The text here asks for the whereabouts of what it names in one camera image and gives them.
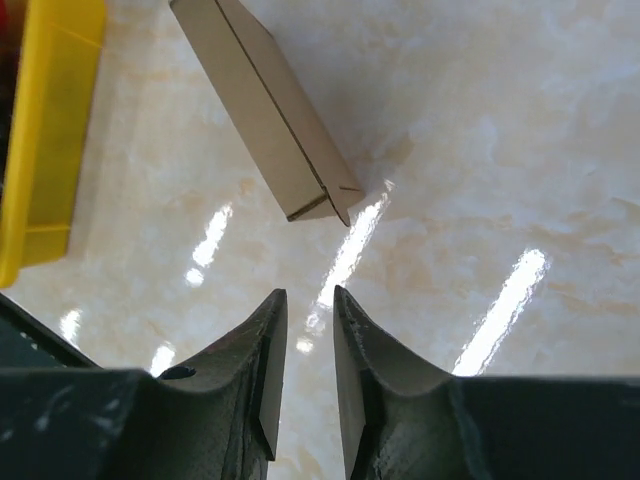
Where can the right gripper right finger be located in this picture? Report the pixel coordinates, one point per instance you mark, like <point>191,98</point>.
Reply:
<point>402,417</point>

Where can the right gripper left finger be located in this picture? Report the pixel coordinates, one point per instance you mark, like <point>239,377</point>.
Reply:
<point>213,416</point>

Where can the brown cardboard box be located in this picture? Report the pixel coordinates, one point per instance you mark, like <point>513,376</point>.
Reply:
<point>285,136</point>

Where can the yellow plastic tray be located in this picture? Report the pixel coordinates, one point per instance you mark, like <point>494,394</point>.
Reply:
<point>54,48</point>

